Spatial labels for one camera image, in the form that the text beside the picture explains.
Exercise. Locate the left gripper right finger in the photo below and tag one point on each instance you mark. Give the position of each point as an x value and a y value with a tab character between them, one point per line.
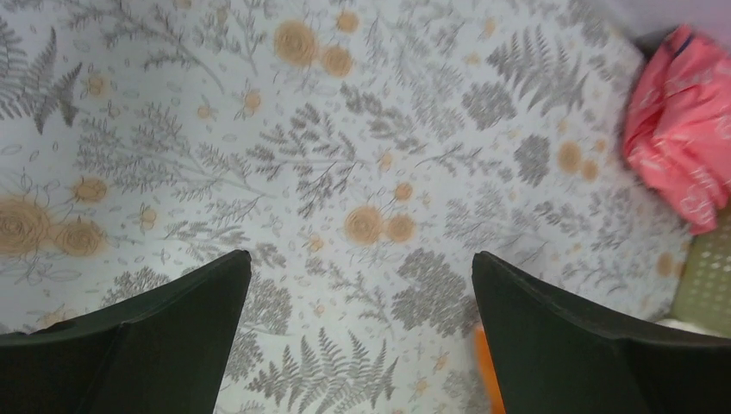
556	352

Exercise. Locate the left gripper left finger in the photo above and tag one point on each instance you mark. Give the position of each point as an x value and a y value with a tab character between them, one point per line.
163	351

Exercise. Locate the orange cartoon towel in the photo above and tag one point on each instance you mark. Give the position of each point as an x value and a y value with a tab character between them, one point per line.
487	370

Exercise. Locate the green plastic basket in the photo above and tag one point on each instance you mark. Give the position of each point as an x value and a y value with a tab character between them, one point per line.
703	295

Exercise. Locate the pink folded towel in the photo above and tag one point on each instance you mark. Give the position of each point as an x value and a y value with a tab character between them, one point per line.
677	127

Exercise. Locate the floral tablecloth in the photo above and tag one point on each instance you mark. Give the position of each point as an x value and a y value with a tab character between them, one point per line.
361	151

